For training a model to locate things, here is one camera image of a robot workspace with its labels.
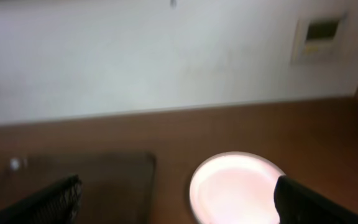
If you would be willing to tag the white plate top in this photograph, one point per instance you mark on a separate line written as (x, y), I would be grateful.
(234, 187)

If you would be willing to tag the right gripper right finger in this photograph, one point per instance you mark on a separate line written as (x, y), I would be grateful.
(297, 204)

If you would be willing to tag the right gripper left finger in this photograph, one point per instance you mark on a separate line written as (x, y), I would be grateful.
(58, 203)

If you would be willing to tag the brown serving tray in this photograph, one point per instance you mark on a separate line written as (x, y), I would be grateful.
(117, 187)

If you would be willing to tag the white wall socket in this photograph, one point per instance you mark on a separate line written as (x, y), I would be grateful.
(318, 37)

